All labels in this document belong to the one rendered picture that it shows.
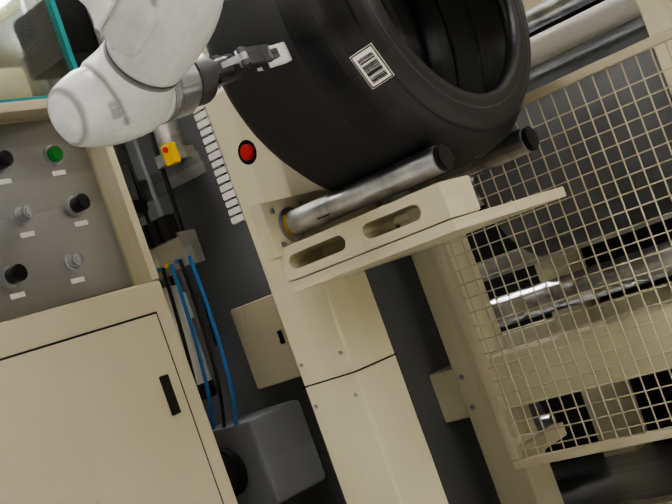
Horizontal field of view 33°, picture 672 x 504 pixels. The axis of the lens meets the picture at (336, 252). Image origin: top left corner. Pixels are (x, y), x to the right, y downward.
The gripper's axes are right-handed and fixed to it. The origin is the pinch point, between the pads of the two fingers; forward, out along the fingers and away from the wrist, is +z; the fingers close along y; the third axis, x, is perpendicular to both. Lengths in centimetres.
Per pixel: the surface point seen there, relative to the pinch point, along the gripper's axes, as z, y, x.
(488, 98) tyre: 30.9, -13.0, 18.9
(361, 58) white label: 6.1, -10.4, 6.0
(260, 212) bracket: 10.2, 24.3, 20.3
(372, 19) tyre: 9.7, -12.5, 1.3
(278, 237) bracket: 11.2, 23.8, 25.4
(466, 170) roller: 41, 3, 29
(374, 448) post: 15, 28, 67
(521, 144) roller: 41, -9, 28
